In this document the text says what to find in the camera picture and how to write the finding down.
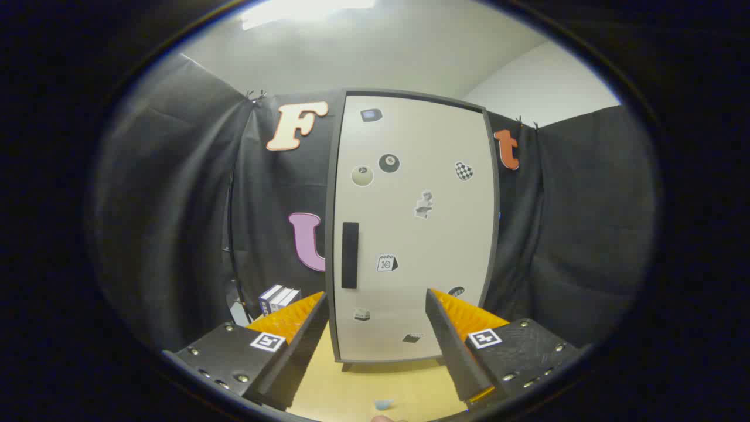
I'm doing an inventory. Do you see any thin black cable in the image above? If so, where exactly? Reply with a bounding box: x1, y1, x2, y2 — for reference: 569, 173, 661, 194
227, 158, 250, 326

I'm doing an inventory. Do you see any dark grey cabinet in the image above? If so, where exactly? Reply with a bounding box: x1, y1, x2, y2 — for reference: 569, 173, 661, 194
325, 88, 502, 373

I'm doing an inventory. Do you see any blue spine book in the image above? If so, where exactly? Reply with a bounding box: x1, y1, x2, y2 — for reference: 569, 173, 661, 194
260, 285, 281, 316

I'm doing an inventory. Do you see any white cabinet door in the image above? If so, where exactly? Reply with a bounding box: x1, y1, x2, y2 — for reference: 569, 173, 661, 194
334, 95, 497, 363

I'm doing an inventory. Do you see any black backdrop cloth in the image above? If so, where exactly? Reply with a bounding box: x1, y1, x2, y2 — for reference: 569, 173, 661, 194
91, 53, 657, 352

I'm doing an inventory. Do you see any black door handle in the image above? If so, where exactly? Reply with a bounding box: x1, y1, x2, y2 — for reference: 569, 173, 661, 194
342, 222, 359, 290

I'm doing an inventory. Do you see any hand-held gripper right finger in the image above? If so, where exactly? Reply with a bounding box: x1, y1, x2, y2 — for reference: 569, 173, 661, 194
425, 288, 581, 411

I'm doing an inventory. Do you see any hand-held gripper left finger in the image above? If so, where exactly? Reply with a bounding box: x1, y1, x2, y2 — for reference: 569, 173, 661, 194
163, 291, 330, 411

